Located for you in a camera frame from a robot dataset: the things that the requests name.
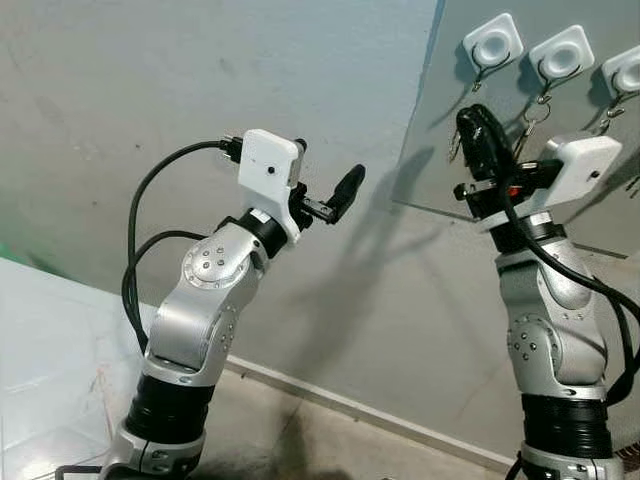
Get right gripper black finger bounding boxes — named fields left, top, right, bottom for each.
left=458, top=103, right=491, bottom=183
left=482, top=108, right=514, bottom=183

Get brown ribbed floor strip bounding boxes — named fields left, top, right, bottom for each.
left=612, top=443, right=640, bottom=474

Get silver keys on ring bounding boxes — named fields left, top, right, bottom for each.
left=514, top=90, right=554, bottom=156
left=595, top=98, right=630, bottom=137

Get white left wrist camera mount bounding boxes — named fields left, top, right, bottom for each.
left=238, top=130, right=304, bottom=245

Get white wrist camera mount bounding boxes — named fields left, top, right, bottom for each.
left=238, top=130, right=304, bottom=245
left=478, top=135, right=623, bottom=233

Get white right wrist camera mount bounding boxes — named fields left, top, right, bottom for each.
left=478, top=135, right=623, bottom=233

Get white square wall hook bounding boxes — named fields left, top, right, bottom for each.
left=463, top=13, right=525, bottom=93
left=530, top=25, right=598, bottom=101
left=602, top=45, right=640, bottom=106

